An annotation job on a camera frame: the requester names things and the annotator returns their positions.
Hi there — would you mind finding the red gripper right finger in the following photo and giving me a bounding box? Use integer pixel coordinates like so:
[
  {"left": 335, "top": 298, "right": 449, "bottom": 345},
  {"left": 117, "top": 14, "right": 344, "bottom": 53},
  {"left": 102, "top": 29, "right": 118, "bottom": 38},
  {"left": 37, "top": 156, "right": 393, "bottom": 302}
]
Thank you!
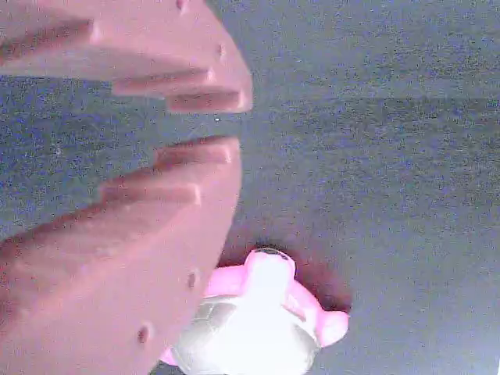
[{"left": 0, "top": 0, "right": 255, "bottom": 115}]

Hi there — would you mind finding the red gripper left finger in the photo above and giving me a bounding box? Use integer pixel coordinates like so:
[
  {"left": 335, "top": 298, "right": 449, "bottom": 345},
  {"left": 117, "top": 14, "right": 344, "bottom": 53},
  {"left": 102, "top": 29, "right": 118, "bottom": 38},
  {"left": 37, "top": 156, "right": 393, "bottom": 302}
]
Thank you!
[{"left": 0, "top": 135, "right": 242, "bottom": 375}]

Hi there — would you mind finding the pink turtle toy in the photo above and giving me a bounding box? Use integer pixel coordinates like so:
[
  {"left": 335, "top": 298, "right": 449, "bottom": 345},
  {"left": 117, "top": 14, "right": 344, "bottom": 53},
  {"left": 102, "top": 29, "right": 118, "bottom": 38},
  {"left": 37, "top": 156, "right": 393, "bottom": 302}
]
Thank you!
[{"left": 159, "top": 246, "right": 351, "bottom": 375}]

